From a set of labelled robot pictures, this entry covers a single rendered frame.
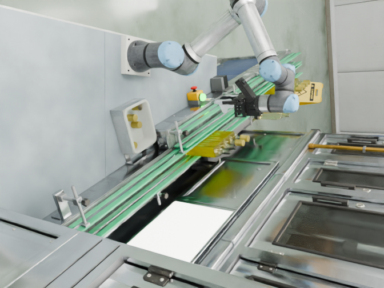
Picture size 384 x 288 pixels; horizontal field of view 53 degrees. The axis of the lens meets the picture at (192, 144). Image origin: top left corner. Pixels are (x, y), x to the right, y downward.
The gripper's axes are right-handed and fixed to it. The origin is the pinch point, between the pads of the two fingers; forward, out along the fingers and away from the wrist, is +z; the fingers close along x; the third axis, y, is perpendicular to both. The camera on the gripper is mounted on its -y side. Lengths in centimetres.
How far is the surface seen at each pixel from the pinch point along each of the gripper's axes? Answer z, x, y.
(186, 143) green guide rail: 24.2, 1.0, 23.7
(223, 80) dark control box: 34, 63, 9
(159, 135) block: 34.0, -7.0, 16.8
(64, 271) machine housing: -16, -104, 7
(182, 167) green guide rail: 23.3, -7.2, 33.2
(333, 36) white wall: 107, 590, 78
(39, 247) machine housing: 1, -99, 8
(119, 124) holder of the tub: 38.9, -26.0, 3.3
